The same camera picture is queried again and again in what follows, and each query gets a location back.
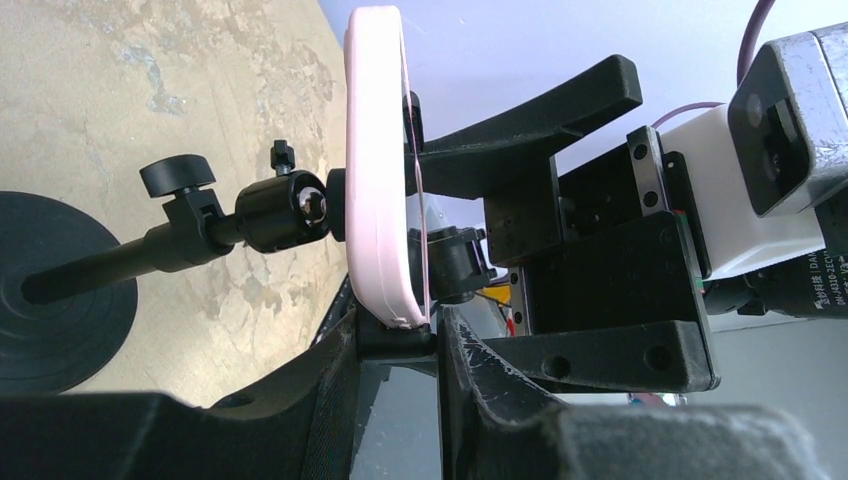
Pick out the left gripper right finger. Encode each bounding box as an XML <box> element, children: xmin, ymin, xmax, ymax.
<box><xmin>437</xmin><ymin>311</ymin><xmax>827</xmax><ymax>479</ymax></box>

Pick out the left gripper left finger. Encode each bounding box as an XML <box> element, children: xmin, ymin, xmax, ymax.
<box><xmin>1</xmin><ymin>314</ymin><xmax>360</xmax><ymax>479</ymax></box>

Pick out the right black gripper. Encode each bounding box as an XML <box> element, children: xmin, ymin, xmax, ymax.
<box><xmin>415</xmin><ymin>54</ymin><xmax>720</xmax><ymax>393</ymax></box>

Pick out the pink case phone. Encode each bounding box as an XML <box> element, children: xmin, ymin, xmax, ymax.
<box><xmin>344</xmin><ymin>5</ymin><xmax>430</xmax><ymax>330</ymax></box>

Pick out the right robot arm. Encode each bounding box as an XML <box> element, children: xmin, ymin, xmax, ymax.
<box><xmin>405</xmin><ymin>33</ymin><xmax>847</xmax><ymax>393</ymax></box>

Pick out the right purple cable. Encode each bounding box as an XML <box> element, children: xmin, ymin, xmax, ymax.
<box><xmin>650</xmin><ymin>0</ymin><xmax>778</xmax><ymax>130</ymax></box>

